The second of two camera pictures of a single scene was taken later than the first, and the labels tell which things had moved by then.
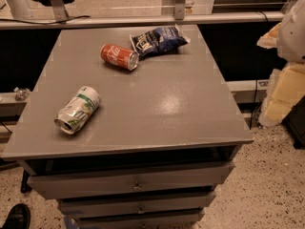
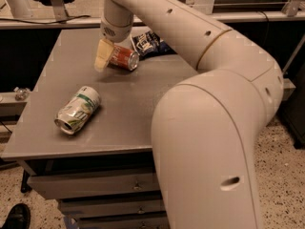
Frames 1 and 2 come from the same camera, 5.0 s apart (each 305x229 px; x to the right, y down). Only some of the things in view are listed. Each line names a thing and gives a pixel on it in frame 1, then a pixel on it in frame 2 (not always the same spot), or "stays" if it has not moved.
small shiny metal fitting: (22, 93) stays
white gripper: (294, 37) → (116, 31)
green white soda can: (76, 110) stays
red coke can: (120, 56) stays
